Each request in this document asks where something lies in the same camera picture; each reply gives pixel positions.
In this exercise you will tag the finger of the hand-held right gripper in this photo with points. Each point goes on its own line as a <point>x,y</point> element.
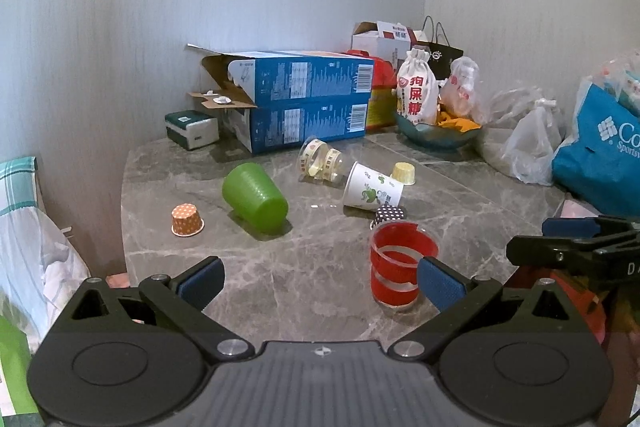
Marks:
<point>550,251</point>
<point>570,227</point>

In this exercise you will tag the orange snack packet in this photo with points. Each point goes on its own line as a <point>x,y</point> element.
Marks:
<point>457,123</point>

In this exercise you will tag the bright green bag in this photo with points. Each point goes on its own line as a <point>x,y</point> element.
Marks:
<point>15,357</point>

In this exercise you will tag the green tissue pack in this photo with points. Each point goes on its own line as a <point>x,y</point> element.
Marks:
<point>192,129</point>

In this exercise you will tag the red striped clear cup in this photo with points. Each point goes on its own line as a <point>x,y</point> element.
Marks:
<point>392,277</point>

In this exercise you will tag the blue shopping bag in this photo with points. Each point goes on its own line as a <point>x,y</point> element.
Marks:
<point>595,162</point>

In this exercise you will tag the blue cardboard box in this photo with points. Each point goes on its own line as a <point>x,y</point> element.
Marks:
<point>305,127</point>
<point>310,79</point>

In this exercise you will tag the white plastic bag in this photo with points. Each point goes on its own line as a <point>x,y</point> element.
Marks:
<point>532,147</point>

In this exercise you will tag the red and yellow box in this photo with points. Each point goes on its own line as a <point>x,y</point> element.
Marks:
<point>382,102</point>

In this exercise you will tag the blue ceramic bowl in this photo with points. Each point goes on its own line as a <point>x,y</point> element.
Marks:
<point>440,137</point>

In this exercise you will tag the white paper cup green print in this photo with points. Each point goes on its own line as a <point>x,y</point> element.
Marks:
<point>372,192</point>

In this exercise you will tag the green checked cloth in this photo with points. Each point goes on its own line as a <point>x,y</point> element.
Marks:
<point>17,184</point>

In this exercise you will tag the crumpled clear plastic bag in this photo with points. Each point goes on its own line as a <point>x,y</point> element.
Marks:
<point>515,97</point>

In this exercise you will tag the small yellow paper cup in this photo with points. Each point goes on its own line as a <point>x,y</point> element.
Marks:
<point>403,173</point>

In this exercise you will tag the clear cup with printed bands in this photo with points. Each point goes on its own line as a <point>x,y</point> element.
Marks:
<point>320,161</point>

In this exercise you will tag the white cardboard box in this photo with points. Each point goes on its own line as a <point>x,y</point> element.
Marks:
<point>380,39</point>

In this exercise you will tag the clear plastic bag of snacks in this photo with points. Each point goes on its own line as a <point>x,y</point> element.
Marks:
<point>465,89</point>

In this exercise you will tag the black polka dot paper cup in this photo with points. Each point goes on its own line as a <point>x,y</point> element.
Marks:
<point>389,215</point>

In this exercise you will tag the black paper bag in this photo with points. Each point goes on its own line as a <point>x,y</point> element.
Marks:
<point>446,57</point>

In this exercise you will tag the white bedding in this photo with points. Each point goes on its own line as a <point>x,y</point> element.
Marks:
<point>35,267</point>

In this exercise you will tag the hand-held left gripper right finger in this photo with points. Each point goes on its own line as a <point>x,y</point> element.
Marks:
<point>440,283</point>

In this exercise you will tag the orange polka dot paper cup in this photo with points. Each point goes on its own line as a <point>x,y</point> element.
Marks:
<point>187,221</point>

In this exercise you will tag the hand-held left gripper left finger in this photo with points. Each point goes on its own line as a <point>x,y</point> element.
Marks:
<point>202,283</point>

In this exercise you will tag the plastic wrapped packets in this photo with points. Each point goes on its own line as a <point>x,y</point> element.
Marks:
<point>622,82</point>

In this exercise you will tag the green plastic cup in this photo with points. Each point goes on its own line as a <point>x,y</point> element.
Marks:
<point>255,199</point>

